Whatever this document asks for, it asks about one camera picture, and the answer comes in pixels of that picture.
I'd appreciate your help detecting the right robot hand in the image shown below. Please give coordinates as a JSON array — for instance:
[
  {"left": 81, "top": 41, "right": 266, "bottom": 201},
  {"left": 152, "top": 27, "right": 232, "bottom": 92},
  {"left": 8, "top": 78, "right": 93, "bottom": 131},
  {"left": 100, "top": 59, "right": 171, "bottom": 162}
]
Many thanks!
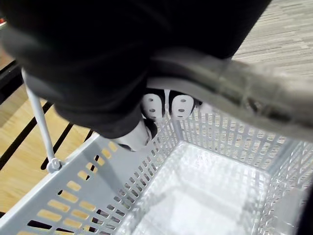
[{"left": 0, "top": 0, "right": 272, "bottom": 152}]

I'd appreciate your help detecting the grey plastic shopping basket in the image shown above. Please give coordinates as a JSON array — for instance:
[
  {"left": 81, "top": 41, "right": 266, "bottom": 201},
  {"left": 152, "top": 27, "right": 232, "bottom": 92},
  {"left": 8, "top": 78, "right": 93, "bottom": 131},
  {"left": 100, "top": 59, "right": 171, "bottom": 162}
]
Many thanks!
[{"left": 0, "top": 102, "right": 313, "bottom": 235}]

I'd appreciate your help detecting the grey basket carry handle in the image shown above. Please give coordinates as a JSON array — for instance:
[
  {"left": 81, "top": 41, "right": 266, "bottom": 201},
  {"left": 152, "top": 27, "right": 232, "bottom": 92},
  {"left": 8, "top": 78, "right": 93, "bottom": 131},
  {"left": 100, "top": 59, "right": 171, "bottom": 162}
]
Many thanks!
[{"left": 21, "top": 51, "right": 313, "bottom": 172}]

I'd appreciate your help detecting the black shelf frame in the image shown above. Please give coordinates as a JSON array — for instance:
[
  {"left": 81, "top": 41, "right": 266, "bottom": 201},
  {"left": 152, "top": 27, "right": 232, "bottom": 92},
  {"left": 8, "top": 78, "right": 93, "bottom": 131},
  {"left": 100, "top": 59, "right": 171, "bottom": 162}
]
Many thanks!
[{"left": 0, "top": 56, "right": 25, "bottom": 105}]

